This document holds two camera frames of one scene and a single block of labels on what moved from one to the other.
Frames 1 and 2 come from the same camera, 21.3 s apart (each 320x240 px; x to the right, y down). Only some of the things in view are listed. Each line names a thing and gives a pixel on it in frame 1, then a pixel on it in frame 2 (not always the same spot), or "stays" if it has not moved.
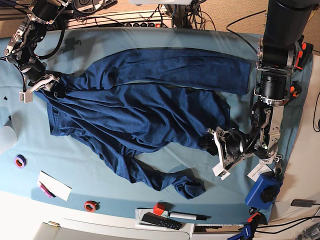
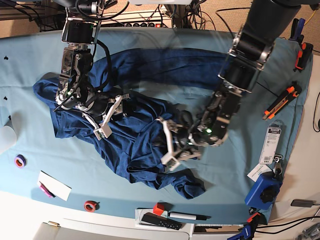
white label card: (259, 169) stays
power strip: (161, 19) stays
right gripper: (221, 170) -> (182, 148)
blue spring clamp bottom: (245, 234) stays
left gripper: (27, 96) -> (103, 129)
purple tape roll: (20, 161) stays
